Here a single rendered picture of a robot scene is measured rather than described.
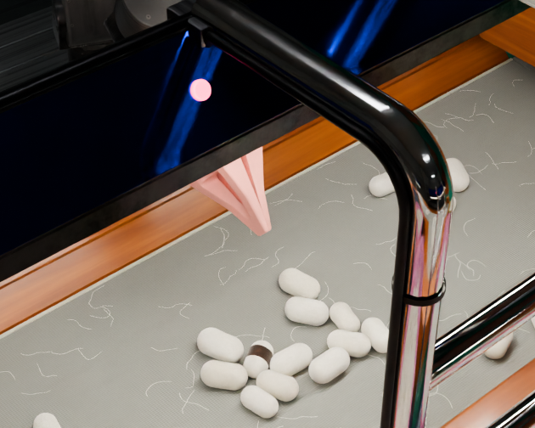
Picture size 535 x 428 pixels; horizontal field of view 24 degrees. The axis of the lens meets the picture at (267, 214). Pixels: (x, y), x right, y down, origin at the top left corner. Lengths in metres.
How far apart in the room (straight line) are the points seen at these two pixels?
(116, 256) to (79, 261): 0.03
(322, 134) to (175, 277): 0.22
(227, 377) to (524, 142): 0.41
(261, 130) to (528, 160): 0.55
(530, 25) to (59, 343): 0.52
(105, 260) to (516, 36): 0.45
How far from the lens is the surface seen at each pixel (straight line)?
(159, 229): 1.06
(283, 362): 0.93
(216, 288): 1.02
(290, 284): 1.00
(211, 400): 0.93
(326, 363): 0.93
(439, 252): 0.58
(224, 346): 0.94
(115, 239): 1.04
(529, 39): 1.20
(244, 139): 0.65
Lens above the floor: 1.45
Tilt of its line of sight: 41 degrees down
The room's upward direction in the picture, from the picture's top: straight up
